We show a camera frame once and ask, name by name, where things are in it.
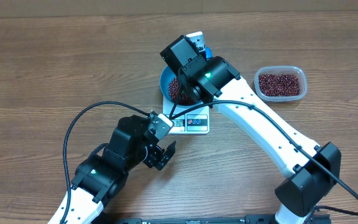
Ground blue plastic measuring scoop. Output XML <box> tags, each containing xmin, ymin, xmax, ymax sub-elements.
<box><xmin>205</xmin><ymin>47</ymin><xmax>213</xmax><ymax>60</ymax></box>

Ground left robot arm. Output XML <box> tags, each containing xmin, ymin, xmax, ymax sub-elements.
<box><xmin>49</xmin><ymin>113</ymin><xmax>175</xmax><ymax>224</ymax></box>

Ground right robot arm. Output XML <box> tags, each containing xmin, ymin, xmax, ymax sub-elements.
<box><xmin>160</xmin><ymin>35</ymin><xmax>341</xmax><ymax>223</ymax></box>

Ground white digital kitchen scale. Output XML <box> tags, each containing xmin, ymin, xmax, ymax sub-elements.
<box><xmin>163</xmin><ymin>96</ymin><xmax>210</xmax><ymax>134</ymax></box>

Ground red beans in bowl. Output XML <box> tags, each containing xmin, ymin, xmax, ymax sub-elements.
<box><xmin>168</xmin><ymin>77</ymin><xmax>195</xmax><ymax>106</ymax></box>

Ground blue metal bowl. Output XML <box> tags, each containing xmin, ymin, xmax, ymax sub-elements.
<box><xmin>160</xmin><ymin>66</ymin><xmax>202</xmax><ymax>111</ymax></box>

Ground red beans in container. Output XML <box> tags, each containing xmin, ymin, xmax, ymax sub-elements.
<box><xmin>258</xmin><ymin>74</ymin><xmax>301</xmax><ymax>96</ymax></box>

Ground clear plastic food container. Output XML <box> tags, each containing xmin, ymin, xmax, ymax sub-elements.
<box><xmin>254</xmin><ymin>65</ymin><xmax>308</xmax><ymax>102</ymax></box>

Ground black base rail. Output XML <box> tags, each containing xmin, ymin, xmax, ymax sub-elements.
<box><xmin>104</xmin><ymin>213</ymin><xmax>332</xmax><ymax>224</ymax></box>

